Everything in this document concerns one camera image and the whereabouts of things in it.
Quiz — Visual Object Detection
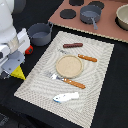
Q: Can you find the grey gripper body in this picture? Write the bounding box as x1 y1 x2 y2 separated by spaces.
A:
0 51 25 79

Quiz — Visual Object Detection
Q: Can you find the yellow toy cheese wedge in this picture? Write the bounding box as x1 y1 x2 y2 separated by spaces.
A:
11 66 25 80

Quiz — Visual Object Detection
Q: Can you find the brown toy sausage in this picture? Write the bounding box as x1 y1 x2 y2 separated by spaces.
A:
63 43 83 48

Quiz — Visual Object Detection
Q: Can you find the white and blue toy fish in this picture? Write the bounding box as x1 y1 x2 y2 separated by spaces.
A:
53 92 79 103

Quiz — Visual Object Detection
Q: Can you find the red toy tomato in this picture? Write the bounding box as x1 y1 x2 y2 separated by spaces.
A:
25 45 33 55

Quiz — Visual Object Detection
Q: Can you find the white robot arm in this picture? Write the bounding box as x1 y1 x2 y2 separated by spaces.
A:
0 0 30 79

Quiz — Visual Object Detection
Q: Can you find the round wooden plate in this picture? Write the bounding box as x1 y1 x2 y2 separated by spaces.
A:
56 55 83 78

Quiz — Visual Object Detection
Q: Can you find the beige woven placemat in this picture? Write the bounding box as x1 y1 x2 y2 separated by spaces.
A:
14 31 114 128

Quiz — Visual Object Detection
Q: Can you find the black burner disc left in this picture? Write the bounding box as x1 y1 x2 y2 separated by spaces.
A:
60 9 76 19

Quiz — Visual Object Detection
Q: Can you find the black burner disc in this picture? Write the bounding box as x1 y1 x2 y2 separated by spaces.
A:
88 1 104 10
69 0 84 6
60 9 76 19

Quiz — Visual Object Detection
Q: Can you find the black burner disc top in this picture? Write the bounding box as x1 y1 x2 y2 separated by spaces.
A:
69 0 84 6

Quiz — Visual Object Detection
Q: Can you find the brown toy stove board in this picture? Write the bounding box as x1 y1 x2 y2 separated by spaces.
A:
49 0 128 43

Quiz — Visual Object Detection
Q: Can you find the black burner disc right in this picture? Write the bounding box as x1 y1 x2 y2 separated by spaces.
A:
88 1 104 10

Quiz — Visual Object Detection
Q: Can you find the beige bowl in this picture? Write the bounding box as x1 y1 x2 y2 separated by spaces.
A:
116 4 128 30

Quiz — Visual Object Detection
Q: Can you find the grey pot with handles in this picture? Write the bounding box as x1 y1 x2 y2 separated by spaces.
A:
27 22 53 46

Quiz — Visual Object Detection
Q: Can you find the knife with wooden handle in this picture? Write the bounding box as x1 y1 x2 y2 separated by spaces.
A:
45 72 85 89

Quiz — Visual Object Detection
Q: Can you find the fork with wooden handle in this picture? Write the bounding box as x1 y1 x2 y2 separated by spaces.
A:
58 49 97 62

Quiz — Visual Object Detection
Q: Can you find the grey saucepan with handle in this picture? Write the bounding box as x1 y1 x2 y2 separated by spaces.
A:
80 5 101 30

